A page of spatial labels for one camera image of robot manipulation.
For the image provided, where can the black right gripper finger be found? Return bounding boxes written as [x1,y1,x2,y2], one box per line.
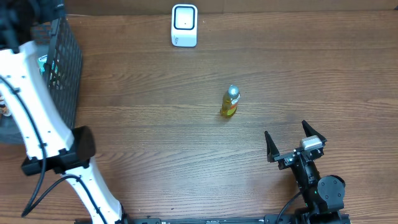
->
[264,131,280,162]
[302,120,326,144]

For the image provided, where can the yellow liquid bottle silver cap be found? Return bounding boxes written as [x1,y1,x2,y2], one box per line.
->
[220,84,241,119]

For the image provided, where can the teal white tissue pack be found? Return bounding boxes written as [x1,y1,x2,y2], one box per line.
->
[38,55,58,75]

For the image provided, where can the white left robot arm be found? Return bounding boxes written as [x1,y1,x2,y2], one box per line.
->
[1,1,129,223]

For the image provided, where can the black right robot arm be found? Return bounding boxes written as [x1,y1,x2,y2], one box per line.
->
[264,120,351,224]

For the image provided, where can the white barcode scanner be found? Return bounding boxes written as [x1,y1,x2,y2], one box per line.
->
[170,4,198,47]

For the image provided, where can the dark grey mesh basket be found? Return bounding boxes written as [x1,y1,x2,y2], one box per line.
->
[0,15,83,145]

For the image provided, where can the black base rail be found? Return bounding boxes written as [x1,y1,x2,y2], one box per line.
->
[74,214,351,224]

